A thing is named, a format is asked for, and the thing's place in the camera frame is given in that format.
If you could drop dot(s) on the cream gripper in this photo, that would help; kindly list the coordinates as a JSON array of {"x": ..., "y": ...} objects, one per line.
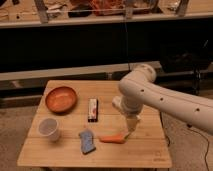
[{"x": 131, "y": 123}]

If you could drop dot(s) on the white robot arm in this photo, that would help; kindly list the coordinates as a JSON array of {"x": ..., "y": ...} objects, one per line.
[{"x": 138, "y": 89}]

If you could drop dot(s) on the orange carrot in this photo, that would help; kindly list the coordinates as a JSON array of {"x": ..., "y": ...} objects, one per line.
[{"x": 119, "y": 138}]

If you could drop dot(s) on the white plastic bottle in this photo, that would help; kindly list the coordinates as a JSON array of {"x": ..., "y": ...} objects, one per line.
[{"x": 116, "y": 102}]

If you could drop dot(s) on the black and white box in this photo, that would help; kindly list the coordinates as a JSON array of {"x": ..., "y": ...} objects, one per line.
[{"x": 93, "y": 110}]

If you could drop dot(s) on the blue sponge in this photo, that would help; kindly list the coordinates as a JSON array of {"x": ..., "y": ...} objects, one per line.
[{"x": 87, "y": 144}]

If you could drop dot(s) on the wooden folding table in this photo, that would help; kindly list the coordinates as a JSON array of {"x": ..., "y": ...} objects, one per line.
[{"x": 146, "y": 147}]

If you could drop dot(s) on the orange wooden bowl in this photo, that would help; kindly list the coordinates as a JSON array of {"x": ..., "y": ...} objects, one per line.
[{"x": 61, "y": 99}]

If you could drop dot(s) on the translucent plastic cup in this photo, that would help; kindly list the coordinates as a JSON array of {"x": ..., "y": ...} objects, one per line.
[{"x": 49, "y": 128}]

